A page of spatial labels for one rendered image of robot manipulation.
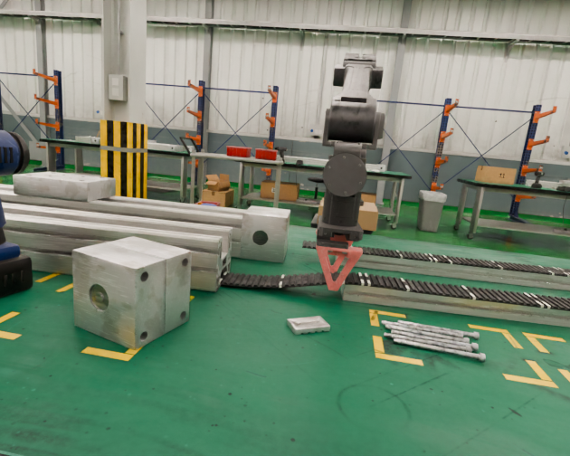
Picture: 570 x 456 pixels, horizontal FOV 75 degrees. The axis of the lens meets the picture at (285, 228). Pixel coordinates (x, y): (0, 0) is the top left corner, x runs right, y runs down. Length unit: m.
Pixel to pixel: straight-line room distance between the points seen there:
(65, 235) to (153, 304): 0.28
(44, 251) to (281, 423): 0.49
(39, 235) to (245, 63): 8.23
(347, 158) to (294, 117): 7.96
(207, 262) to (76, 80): 10.01
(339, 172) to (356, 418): 0.28
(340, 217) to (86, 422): 0.40
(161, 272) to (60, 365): 0.13
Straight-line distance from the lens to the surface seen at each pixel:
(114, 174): 4.03
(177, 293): 0.48
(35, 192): 0.93
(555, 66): 9.30
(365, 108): 0.57
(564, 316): 0.74
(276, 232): 0.75
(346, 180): 0.49
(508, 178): 6.09
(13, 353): 0.49
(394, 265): 0.82
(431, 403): 0.43
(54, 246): 0.69
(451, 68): 8.70
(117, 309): 0.46
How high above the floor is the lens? 1.01
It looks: 12 degrees down
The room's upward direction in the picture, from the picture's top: 5 degrees clockwise
